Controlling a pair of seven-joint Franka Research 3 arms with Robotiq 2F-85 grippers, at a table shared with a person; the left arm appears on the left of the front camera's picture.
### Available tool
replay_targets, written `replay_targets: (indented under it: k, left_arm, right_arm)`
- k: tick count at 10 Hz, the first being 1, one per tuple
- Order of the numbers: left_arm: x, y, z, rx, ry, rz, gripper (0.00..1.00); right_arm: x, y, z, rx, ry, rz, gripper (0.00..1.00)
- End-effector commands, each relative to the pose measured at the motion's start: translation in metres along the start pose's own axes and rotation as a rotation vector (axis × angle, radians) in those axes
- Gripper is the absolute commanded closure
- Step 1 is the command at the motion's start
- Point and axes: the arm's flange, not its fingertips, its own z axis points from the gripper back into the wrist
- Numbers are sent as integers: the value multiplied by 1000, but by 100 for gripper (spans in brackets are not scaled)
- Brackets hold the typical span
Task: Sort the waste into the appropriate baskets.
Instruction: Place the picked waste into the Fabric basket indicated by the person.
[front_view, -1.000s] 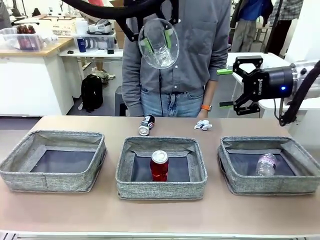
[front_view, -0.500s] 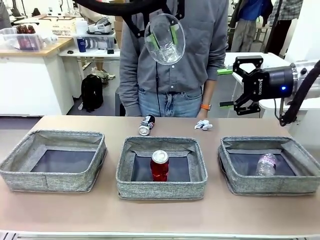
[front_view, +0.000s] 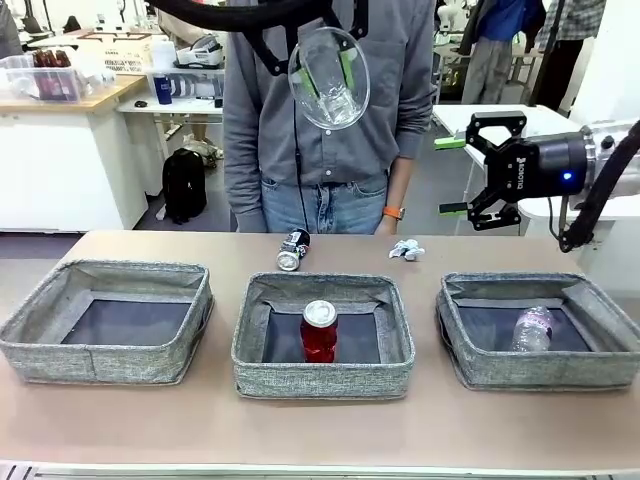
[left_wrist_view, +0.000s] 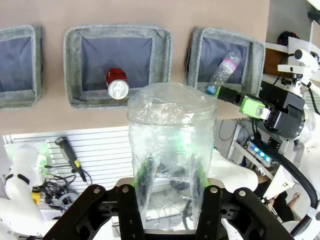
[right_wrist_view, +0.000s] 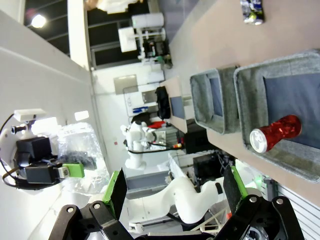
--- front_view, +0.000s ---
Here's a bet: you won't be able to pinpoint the blue jeans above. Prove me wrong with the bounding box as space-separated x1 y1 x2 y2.
259 177 389 236

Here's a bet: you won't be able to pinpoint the white table with clutter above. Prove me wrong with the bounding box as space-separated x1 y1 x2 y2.
117 67 226 201

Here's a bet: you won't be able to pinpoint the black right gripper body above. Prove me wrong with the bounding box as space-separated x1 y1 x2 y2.
482 130 591 201

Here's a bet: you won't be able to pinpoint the bystander in blue top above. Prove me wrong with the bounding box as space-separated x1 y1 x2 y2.
458 0 547 106

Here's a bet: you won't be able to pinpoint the black backpack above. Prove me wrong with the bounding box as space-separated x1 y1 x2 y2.
162 147 209 226

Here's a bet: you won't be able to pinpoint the crushed clear plastic bottle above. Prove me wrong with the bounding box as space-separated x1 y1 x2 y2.
510 305 556 354

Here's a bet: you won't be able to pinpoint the white bag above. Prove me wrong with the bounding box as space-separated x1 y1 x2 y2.
180 133 225 169

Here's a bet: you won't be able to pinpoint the clear plastic storage box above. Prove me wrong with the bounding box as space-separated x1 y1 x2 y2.
0 52 86 105

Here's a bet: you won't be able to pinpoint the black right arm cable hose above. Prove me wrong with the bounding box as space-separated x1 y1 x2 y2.
547 118 640 254

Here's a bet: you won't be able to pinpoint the crumpled white paper ball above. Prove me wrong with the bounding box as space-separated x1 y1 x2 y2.
388 238 427 263

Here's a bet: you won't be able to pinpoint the person in grey shirt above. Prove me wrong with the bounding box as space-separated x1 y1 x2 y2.
222 0 435 236

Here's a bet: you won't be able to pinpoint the grey fabric basket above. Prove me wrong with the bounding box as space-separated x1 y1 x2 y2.
435 272 640 392
230 272 416 400
0 258 215 386

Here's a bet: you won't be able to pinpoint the black and silver drink can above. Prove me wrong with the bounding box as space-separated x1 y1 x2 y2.
276 227 312 272

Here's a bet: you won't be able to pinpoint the clear plastic cup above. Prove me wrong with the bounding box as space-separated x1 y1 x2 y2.
287 26 371 132

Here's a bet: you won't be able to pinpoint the dark blue bottle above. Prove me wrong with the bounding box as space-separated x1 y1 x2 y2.
153 73 174 105

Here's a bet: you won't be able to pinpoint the person's right forearm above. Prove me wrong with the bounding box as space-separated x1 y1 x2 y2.
223 99 266 234

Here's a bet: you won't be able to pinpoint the plain white table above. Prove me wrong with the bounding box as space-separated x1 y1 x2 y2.
432 103 584 236

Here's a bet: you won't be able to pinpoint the person's left forearm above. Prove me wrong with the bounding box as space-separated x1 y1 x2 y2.
382 154 417 221

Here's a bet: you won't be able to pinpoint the printed carton box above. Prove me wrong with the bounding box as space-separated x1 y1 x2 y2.
74 29 154 76

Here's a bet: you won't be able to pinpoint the white headset device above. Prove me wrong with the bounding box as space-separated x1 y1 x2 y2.
173 33 225 70

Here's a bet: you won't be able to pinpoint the white plastic jug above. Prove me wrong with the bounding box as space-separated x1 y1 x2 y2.
151 37 177 71

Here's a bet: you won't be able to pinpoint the white cabinet with wooden top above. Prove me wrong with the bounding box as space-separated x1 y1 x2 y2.
0 74 149 234

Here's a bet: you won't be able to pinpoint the bystander in plaid shirt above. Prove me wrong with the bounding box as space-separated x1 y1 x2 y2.
528 0 607 107

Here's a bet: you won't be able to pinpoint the bystander in grey clothes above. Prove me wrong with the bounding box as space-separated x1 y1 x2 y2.
0 0 24 59

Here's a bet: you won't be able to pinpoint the crushed red soda can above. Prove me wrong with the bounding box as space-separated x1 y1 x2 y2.
299 299 340 364

